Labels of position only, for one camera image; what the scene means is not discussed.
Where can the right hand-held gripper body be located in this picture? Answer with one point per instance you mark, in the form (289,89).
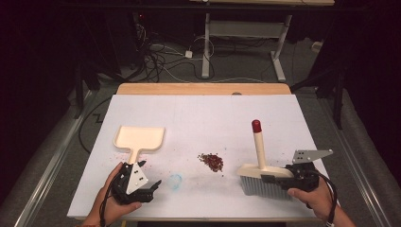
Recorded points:
(302,178)

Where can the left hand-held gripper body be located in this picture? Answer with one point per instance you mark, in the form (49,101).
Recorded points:
(134,189)

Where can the cream plastic dustpan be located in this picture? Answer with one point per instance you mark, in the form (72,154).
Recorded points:
(138,138)

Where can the cream brush with red tip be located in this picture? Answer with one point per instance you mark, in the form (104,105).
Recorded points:
(260,148)

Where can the pile of red and green beans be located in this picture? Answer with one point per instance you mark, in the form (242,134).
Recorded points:
(212,161)

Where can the person's right hand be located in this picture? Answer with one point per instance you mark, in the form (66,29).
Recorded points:
(315,200)

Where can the person's left hand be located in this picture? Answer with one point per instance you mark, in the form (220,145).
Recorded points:
(105,208)

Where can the white board sheet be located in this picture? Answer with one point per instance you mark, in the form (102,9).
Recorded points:
(201,126)

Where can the black stand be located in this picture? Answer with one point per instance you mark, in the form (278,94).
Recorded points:
(338,97)
(78,91)

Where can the wooden table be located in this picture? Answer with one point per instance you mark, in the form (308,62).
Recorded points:
(201,89)

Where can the white power adapter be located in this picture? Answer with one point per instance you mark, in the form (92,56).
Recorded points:
(188,54)

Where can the metal floor rail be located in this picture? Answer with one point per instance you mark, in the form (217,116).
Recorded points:
(47,176)
(356,176)

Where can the white desk frame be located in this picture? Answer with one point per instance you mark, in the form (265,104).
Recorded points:
(206,47)

